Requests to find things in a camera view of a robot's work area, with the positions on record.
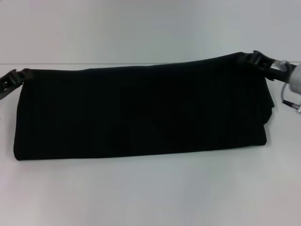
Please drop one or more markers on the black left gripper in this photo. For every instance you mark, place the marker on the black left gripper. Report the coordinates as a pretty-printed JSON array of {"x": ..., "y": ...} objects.
[{"x": 6, "y": 86}]

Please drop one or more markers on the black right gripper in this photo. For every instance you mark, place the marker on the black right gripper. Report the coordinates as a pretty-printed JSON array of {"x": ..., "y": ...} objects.
[{"x": 275, "y": 70}]

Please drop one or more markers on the black shirt with FREE print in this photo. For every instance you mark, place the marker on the black shirt with FREE print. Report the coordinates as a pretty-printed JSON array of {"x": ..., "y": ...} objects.
[{"x": 141, "y": 113}]

